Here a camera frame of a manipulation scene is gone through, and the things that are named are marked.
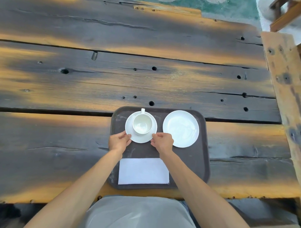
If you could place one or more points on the person's right hand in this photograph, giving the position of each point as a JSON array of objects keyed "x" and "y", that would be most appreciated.
[{"x": 164, "y": 143}]

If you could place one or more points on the person's left hand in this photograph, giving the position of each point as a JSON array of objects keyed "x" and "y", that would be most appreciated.
[{"x": 117, "y": 143}]

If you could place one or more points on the person's left thumb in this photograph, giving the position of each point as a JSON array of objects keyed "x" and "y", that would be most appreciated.
[{"x": 128, "y": 139}]

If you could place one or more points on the person's right thumb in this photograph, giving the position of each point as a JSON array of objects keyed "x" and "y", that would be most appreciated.
[{"x": 153, "y": 141}]

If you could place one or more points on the white saucer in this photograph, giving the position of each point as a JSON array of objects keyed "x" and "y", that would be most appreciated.
[{"x": 141, "y": 139}]

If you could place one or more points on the person's left forearm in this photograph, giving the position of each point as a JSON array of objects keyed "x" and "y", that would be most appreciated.
[{"x": 80, "y": 190}]

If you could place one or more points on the person's right forearm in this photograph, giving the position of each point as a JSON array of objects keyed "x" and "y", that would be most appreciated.
[{"x": 199, "y": 192}]

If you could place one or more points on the white tea cup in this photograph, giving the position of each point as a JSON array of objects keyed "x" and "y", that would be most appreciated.
[{"x": 142, "y": 124}]

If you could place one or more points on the white round plate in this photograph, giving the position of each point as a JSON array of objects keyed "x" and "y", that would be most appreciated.
[{"x": 180, "y": 128}]

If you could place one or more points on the white folded napkin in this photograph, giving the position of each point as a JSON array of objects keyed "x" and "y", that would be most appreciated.
[{"x": 143, "y": 171}]

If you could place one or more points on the dark brown serving tray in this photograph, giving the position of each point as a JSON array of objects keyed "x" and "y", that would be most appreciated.
[{"x": 188, "y": 162}]

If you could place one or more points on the person's grey shirt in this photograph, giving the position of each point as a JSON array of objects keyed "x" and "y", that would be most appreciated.
[{"x": 138, "y": 212}]

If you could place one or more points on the light wooden beam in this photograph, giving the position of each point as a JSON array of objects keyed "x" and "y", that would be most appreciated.
[{"x": 285, "y": 94}]

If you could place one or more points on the wooden chair frame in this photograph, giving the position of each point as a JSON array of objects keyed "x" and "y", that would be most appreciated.
[{"x": 285, "y": 17}]

